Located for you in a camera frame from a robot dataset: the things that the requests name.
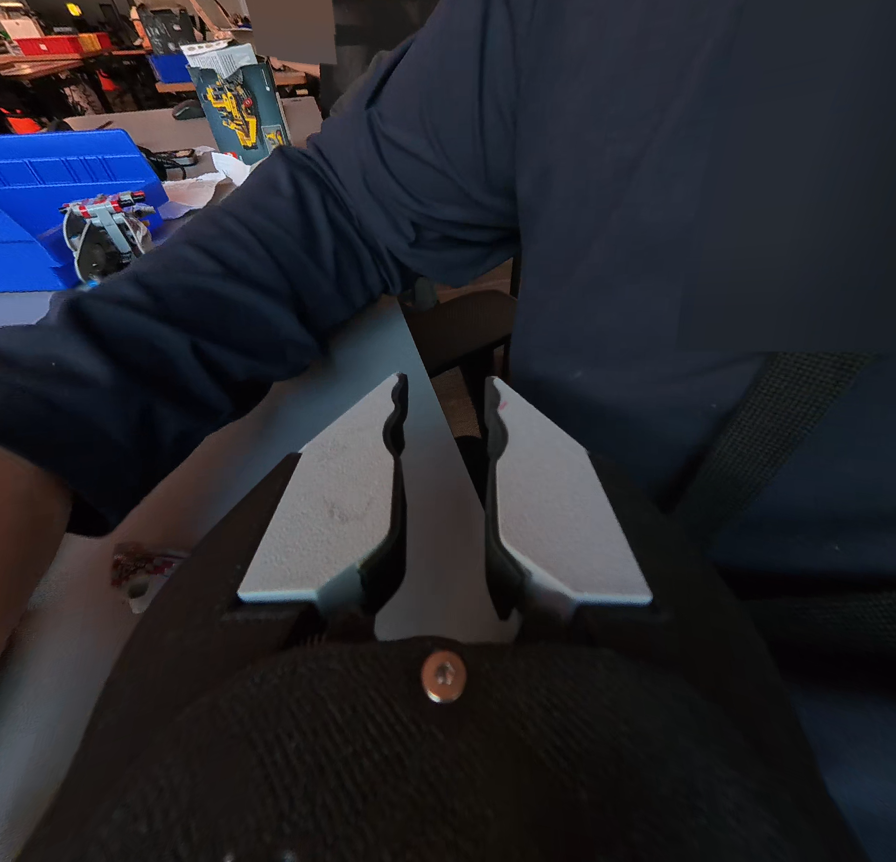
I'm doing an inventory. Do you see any black webbing strap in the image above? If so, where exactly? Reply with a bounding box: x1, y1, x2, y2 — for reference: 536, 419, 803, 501
672, 351, 879, 527

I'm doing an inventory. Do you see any partly built grey lego model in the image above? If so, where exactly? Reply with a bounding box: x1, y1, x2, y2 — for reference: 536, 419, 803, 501
59, 192, 156, 285

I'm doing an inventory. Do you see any printed grey lego panel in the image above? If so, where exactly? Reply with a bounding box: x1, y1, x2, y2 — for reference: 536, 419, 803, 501
111, 542, 190, 614

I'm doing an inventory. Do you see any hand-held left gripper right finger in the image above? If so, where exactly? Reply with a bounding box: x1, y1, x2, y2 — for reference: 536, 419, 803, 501
483, 375, 655, 624

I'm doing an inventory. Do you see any large blue plastic bin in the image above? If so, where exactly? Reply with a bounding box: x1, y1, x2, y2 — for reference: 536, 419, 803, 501
0, 129, 169, 236

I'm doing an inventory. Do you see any person's right forearm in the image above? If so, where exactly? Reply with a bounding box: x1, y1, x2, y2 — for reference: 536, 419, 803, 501
0, 145, 435, 656

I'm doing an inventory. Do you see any black cable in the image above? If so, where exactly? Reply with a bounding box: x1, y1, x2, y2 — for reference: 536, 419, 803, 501
140, 147, 197, 181

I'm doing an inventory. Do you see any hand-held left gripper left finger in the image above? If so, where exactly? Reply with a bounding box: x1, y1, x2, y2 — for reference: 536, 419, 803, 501
237, 372, 410, 618

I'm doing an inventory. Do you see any red plastic bin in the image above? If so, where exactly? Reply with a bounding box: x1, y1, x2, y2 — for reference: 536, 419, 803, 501
14, 31, 113, 56

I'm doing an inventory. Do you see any white crumpled paper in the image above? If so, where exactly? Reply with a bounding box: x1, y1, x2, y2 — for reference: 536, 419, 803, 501
161, 146, 253, 219

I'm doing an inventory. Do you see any lego set box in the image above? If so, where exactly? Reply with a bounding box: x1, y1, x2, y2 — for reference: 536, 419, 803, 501
181, 42, 294, 163

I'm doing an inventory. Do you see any black office chair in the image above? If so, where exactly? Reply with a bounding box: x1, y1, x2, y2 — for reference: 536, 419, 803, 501
402, 278, 896, 667

